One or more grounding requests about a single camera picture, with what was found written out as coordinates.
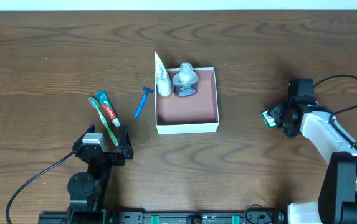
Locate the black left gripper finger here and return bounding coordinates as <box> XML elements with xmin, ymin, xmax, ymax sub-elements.
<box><xmin>78</xmin><ymin>124</ymin><xmax>95</xmax><ymax>144</ymax></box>
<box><xmin>118</xmin><ymin>126</ymin><xmax>132</xmax><ymax>151</ymax></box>

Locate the green white soap box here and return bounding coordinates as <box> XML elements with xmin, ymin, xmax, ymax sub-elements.
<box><xmin>260</xmin><ymin>110</ymin><xmax>277</xmax><ymax>129</ymax></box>

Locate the white Pantene tube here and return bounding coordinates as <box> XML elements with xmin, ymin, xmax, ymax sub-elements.
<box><xmin>155</xmin><ymin>52</ymin><xmax>172</xmax><ymax>97</ymax></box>

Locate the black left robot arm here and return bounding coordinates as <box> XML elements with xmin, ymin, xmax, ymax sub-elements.
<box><xmin>67</xmin><ymin>125</ymin><xmax>133</xmax><ymax>223</ymax></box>

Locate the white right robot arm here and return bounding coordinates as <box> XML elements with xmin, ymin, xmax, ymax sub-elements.
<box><xmin>261</xmin><ymin>100</ymin><xmax>357</xmax><ymax>224</ymax></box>

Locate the green toothbrush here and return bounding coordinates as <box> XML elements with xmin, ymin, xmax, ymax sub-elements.
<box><xmin>88</xmin><ymin>97</ymin><xmax>118</xmax><ymax>146</ymax></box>

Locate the Colgate toothpaste tube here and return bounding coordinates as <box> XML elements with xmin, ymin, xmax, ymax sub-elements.
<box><xmin>95</xmin><ymin>90</ymin><xmax>121</xmax><ymax>128</ymax></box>

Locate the blue disposable razor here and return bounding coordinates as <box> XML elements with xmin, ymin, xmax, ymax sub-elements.
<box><xmin>134</xmin><ymin>87</ymin><xmax>155</xmax><ymax>119</ymax></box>

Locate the white box pink interior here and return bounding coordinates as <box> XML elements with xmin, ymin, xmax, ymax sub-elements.
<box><xmin>155</xmin><ymin>67</ymin><xmax>219</xmax><ymax>134</ymax></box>

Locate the black mounting rail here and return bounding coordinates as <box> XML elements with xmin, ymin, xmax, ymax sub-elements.
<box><xmin>38</xmin><ymin>208</ymin><xmax>288</xmax><ymax>224</ymax></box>

